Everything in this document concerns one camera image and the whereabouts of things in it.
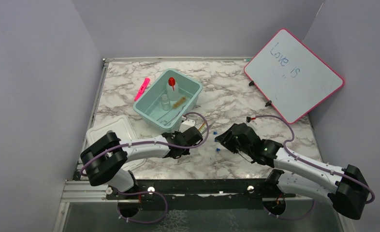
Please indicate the small clear glass flask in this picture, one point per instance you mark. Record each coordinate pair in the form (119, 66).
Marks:
(165, 102)

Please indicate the pink highlighter marker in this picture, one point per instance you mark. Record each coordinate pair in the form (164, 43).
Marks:
(142, 88)

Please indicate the pink framed whiteboard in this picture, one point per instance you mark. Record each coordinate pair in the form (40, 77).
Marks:
(293, 78)

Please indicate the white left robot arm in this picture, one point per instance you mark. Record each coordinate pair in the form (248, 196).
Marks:
(156, 147)

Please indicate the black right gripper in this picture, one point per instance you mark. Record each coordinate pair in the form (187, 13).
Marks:
(226, 139)

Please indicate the white plastic bin lid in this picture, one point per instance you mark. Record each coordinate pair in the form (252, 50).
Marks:
(113, 131)

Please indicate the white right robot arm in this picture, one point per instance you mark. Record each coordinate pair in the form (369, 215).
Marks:
(345, 188)

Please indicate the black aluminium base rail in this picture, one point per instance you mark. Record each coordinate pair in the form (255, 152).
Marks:
(196, 194)

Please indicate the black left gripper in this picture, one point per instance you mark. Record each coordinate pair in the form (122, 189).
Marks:
(186, 152)

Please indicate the teal plastic bin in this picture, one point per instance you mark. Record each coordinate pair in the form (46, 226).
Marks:
(149, 104)

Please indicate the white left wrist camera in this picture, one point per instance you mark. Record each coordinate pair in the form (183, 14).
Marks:
(186, 124)

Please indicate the red capped wash bottle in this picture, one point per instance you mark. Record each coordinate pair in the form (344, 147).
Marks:
(172, 89)

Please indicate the brown test tube brush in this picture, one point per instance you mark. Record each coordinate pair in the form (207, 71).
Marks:
(179, 102)

